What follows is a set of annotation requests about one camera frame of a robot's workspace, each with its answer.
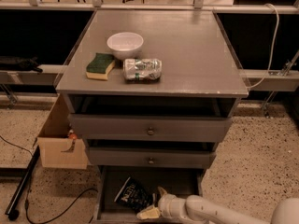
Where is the white bowl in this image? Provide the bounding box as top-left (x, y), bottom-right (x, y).
top-left (107, 32), bottom-right (144, 61)

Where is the grey middle drawer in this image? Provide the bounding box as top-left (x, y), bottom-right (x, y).
top-left (86, 147), bottom-right (216, 169)

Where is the grey bottom drawer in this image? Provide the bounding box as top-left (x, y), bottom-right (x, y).
top-left (91, 166), bottom-right (203, 224)

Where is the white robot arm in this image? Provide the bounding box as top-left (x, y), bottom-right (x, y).
top-left (136, 187), bottom-right (299, 224)

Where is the white hanging cable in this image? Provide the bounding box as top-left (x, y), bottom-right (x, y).
top-left (248, 3), bottom-right (280, 90)

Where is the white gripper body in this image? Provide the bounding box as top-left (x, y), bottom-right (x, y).
top-left (158, 194), bottom-right (188, 223)

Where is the black cable on floor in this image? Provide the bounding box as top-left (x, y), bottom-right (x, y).
top-left (0, 135), bottom-right (99, 224)

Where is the brass middle drawer knob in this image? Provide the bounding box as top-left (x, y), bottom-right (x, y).
top-left (148, 158), bottom-right (155, 165)

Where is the brass top drawer knob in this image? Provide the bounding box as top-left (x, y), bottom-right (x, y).
top-left (147, 127), bottom-right (155, 135)

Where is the brass drawer knob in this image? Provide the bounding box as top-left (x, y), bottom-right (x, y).
top-left (147, 127), bottom-right (155, 135)
top-left (148, 158), bottom-right (155, 165)

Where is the grey drawer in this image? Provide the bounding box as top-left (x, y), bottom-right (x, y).
top-left (69, 114), bottom-right (232, 143)
top-left (91, 166), bottom-right (203, 224)
top-left (86, 147), bottom-right (216, 169)

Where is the blue chip bag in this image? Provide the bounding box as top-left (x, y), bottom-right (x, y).
top-left (114, 176), bottom-right (153, 213)

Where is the grey top drawer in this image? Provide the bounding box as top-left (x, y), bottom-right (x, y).
top-left (69, 114), bottom-right (232, 143)

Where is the black floor rail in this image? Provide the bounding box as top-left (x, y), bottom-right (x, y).
top-left (1, 147), bottom-right (40, 221)

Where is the black object on ledge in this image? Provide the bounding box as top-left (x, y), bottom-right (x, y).
top-left (0, 56), bottom-right (43, 73)

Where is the green yellow sponge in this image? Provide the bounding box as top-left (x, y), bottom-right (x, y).
top-left (86, 53), bottom-right (115, 80)

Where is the cardboard box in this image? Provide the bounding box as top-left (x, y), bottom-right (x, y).
top-left (37, 95), bottom-right (88, 169)

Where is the grey drawer cabinet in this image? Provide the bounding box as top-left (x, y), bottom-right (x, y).
top-left (55, 8), bottom-right (249, 224)

